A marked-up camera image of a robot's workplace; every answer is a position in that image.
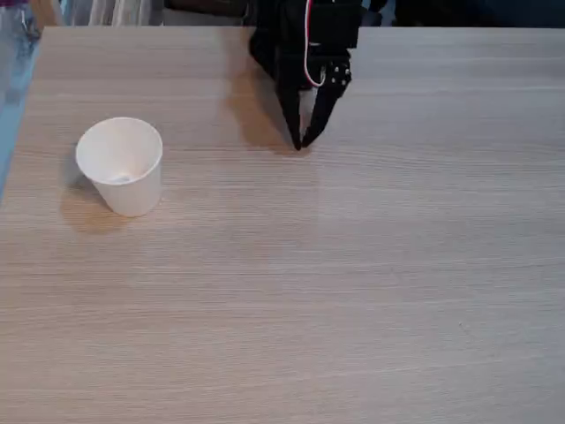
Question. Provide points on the small white cube block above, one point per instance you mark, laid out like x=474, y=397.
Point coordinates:
x=121, y=179

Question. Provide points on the white paper cup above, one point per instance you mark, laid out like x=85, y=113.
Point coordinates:
x=132, y=194

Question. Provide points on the pale fabric curtain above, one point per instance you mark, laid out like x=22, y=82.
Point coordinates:
x=115, y=12

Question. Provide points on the person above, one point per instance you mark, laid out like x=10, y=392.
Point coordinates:
x=15, y=48

